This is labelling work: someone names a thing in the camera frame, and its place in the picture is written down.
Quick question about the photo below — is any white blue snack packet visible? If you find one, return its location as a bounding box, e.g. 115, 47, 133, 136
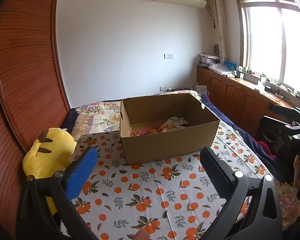
169, 117, 189, 126

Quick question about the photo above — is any orange chicken feet snack packet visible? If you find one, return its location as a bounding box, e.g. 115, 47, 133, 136
156, 124, 183, 133

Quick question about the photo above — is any pink braised meat snack packet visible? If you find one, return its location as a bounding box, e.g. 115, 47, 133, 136
139, 128, 157, 135

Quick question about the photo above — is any left hand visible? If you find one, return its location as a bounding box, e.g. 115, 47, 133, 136
133, 229, 151, 240

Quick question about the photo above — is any wooden low cabinet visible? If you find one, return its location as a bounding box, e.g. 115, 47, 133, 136
197, 67, 300, 137

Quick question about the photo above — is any yellow plush toy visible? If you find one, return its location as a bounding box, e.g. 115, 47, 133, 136
22, 127, 78, 217

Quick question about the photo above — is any orange print white blanket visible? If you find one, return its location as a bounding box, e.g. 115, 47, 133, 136
59, 119, 274, 240

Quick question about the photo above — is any brown cardboard box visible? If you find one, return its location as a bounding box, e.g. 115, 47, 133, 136
120, 93, 220, 165

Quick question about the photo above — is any floral quilt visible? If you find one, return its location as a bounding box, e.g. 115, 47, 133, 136
67, 90, 202, 141

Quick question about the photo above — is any wooden wardrobe door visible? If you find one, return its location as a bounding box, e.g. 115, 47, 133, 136
0, 0, 70, 238

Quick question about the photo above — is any patterned curtain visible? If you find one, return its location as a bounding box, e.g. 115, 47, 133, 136
209, 0, 228, 63

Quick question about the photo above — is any white wall socket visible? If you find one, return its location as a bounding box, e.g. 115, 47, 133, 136
159, 86, 179, 92

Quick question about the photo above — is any white wall switch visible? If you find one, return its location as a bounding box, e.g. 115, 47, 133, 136
164, 54, 174, 59

